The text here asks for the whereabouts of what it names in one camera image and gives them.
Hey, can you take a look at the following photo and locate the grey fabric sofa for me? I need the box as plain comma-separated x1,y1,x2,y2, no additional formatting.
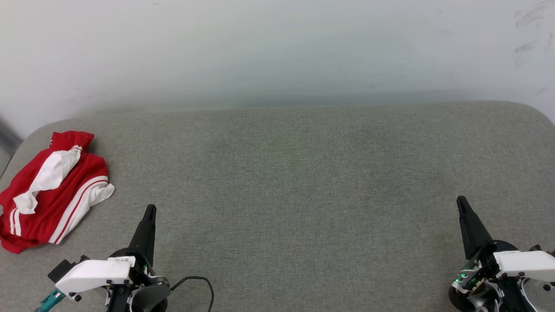
0,101,555,312

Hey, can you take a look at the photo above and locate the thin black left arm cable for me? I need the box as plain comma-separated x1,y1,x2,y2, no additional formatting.
169,276,215,312

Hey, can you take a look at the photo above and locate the left gripper white and black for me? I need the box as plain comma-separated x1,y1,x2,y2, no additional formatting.
55,205,170,312

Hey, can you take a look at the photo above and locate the teal left camera plug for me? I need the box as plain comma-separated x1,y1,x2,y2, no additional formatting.
35,289,66,312

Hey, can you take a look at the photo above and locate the red and white basketball jersey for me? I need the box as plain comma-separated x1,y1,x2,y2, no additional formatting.
0,131,115,254

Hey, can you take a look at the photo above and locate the right gripper white and black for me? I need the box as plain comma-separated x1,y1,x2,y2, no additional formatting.
449,196,555,312

